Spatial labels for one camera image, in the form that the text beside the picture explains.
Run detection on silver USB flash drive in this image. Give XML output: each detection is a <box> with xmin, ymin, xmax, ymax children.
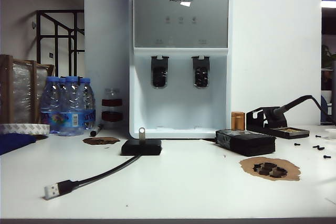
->
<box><xmin>138</xmin><ymin>126</ymin><xmax>146</xmax><ymax>146</ymax></box>

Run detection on black sponge block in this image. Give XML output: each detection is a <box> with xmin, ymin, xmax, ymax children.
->
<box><xmin>215</xmin><ymin>129</ymin><xmax>277</xmax><ymax>157</ymax></box>

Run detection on black USB hub box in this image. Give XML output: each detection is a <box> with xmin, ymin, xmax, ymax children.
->
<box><xmin>120</xmin><ymin>139</ymin><xmax>163</xmax><ymax>156</ymax></box>

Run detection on yellow cleaning sponge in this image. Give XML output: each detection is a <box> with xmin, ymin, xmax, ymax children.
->
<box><xmin>272</xmin><ymin>127</ymin><xmax>307</xmax><ymax>133</ymax></box>

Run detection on white water dispenser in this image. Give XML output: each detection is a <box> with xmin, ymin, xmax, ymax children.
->
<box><xmin>128</xmin><ymin>0</ymin><xmax>232</xmax><ymax>140</ymax></box>

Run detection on black dispenser tap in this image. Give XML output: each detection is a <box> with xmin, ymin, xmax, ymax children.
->
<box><xmin>191</xmin><ymin>55</ymin><xmax>211</xmax><ymax>89</ymax></box>
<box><xmin>150</xmin><ymin>55</ymin><xmax>170</xmax><ymax>89</ymax></box>

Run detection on clear jar with red bands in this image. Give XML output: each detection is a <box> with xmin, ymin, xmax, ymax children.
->
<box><xmin>101</xmin><ymin>87</ymin><xmax>124</xmax><ymax>130</ymax></box>

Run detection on copper coloured metal cylinder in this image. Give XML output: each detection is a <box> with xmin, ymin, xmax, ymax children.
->
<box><xmin>231</xmin><ymin>111</ymin><xmax>246</xmax><ymax>131</ymax></box>

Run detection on brown paper scrap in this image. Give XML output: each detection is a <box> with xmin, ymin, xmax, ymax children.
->
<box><xmin>239</xmin><ymin>156</ymin><xmax>302</xmax><ymax>182</ymax></box>
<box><xmin>82</xmin><ymin>136</ymin><xmax>121</xmax><ymax>146</ymax></box>

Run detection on clear water bottle blue cap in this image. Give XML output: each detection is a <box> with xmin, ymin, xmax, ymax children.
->
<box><xmin>79</xmin><ymin>77</ymin><xmax>97</xmax><ymax>130</ymax></box>
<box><xmin>59</xmin><ymin>76</ymin><xmax>86</xmax><ymax>137</ymax></box>
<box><xmin>59</xmin><ymin>77</ymin><xmax>67</xmax><ymax>96</ymax></box>
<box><xmin>39</xmin><ymin>76</ymin><xmax>64</xmax><ymax>134</ymax></box>

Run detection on black marker pen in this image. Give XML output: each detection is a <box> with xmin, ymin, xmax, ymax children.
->
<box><xmin>90</xmin><ymin>123</ymin><xmax>104</xmax><ymax>137</ymax></box>

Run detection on black soldering iron stand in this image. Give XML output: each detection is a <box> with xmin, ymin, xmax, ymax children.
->
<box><xmin>246</xmin><ymin>106</ymin><xmax>310</xmax><ymax>140</ymax></box>

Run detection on black stair railing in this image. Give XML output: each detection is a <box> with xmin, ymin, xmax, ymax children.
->
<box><xmin>36</xmin><ymin>9</ymin><xmax>85</xmax><ymax>78</ymax></box>

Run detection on white tape roll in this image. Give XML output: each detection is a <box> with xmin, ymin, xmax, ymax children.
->
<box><xmin>0</xmin><ymin>123</ymin><xmax>50</xmax><ymax>136</ymax></box>

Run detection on dark blue cloth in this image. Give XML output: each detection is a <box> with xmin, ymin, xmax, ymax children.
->
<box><xmin>0</xmin><ymin>132</ymin><xmax>37</xmax><ymax>156</ymax></box>

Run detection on black soldering iron handle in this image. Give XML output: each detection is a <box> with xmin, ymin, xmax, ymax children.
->
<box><xmin>269</xmin><ymin>104</ymin><xmax>290</xmax><ymax>120</ymax></box>

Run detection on black USB hub cable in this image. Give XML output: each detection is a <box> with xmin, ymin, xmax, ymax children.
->
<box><xmin>44</xmin><ymin>154</ymin><xmax>142</xmax><ymax>200</ymax></box>

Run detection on black soldering iron cable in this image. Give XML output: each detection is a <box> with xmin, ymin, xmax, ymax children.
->
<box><xmin>285</xmin><ymin>94</ymin><xmax>336</xmax><ymax>124</ymax></box>

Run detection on wooden frame with plastic wrap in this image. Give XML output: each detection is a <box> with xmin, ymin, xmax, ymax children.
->
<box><xmin>0</xmin><ymin>54</ymin><xmax>56</xmax><ymax>125</ymax></box>

